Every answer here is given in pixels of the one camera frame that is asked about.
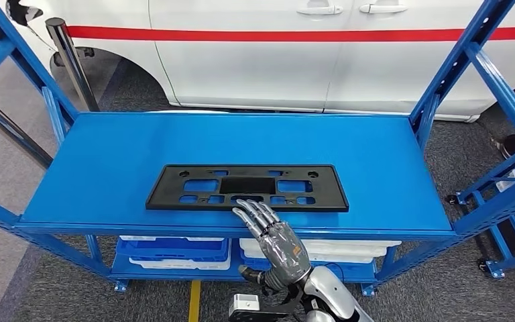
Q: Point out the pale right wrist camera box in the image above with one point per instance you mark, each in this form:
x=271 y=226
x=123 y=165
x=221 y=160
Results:
x=244 y=303

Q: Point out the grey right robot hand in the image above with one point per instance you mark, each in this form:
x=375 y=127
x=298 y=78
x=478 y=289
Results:
x=284 y=253

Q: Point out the white car with red stripe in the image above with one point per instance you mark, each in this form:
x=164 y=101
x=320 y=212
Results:
x=239 y=75

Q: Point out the black plastic plate frame part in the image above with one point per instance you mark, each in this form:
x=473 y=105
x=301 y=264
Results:
x=168 y=186

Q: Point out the blue plastic storage bin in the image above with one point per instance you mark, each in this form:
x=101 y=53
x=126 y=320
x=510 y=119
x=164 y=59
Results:
x=249 y=261
x=173 y=250

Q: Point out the blue metal shelf rack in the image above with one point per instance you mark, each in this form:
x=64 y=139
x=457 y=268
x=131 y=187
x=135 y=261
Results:
x=106 y=177
x=496 y=268

